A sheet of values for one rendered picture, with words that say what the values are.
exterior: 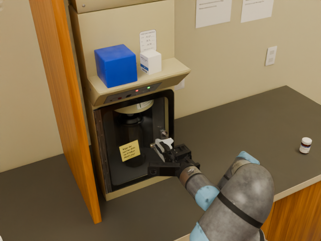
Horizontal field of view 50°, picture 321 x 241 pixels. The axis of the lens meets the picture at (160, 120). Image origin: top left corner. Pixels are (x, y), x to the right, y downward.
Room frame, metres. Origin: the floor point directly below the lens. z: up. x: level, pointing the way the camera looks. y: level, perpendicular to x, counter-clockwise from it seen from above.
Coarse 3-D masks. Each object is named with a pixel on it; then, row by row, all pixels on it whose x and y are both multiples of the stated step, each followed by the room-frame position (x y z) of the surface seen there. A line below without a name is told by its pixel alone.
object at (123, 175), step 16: (144, 96) 1.08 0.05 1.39; (160, 96) 1.11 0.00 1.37; (112, 112) 1.02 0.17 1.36; (128, 112) 1.05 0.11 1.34; (144, 112) 1.08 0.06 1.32; (160, 112) 1.11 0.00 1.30; (112, 128) 1.02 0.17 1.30; (128, 128) 1.05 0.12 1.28; (144, 128) 1.07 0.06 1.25; (160, 128) 1.10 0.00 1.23; (112, 144) 1.02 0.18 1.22; (144, 144) 1.07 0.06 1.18; (112, 160) 1.01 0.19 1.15; (128, 160) 1.04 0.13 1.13; (144, 160) 1.07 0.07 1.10; (160, 160) 1.10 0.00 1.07; (112, 176) 1.01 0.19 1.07; (128, 176) 1.04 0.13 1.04; (144, 176) 1.07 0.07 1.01
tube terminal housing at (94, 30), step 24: (168, 0) 1.14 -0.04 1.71; (72, 24) 1.09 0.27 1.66; (96, 24) 1.03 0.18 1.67; (120, 24) 1.06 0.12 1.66; (144, 24) 1.10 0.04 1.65; (168, 24) 1.14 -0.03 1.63; (96, 48) 1.02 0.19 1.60; (168, 48) 1.14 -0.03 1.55; (96, 72) 1.02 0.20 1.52; (96, 144) 1.02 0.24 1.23; (96, 168) 1.08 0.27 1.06; (120, 192) 1.03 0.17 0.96
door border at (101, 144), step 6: (96, 114) 1.00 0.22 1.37; (96, 120) 1.00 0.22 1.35; (102, 126) 1.01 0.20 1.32; (96, 132) 0.99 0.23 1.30; (102, 132) 1.00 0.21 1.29; (102, 138) 1.00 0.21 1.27; (102, 144) 1.00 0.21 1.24; (102, 150) 1.00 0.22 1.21; (102, 156) 1.00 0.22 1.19; (102, 168) 0.99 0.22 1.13; (108, 168) 1.01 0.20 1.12; (108, 174) 1.00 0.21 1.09; (108, 180) 1.00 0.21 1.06; (108, 186) 1.00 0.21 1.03; (108, 192) 1.00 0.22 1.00
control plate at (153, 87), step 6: (156, 84) 1.02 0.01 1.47; (132, 90) 0.98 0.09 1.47; (138, 90) 1.00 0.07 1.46; (144, 90) 1.03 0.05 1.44; (150, 90) 1.05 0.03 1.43; (108, 96) 0.94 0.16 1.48; (114, 96) 0.96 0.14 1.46; (120, 96) 0.98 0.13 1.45; (126, 96) 1.01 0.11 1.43; (132, 96) 1.03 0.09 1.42; (108, 102) 1.00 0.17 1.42
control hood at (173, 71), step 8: (168, 64) 1.09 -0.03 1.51; (176, 64) 1.08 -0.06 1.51; (144, 72) 1.03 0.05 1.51; (160, 72) 1.02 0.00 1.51; (168, 72) 1.02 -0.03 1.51; (176, 72) 1.02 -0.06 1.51; (184, 72) 1.03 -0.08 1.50; (88, 80) 0.99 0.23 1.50; (96, 80) 0.98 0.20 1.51; (144, 80) 0.97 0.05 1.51; (152, 80) 0.98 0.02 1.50; (160, 80) 1.00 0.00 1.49; (168, 80) 1.03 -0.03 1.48; (176, 80) 1.07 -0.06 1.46; (96, 88) 0.93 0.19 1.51; (104, 88) 0.92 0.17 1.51; (112, 88) 0.92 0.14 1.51; (120, 88) 0.93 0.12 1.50; (128, 88) 0.95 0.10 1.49; (136, 88) 0.98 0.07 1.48; (160, 88) 1.08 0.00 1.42; (96, 96) 0.93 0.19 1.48; (104, 96) 0.93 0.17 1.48; (96, 104) 0.97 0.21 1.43
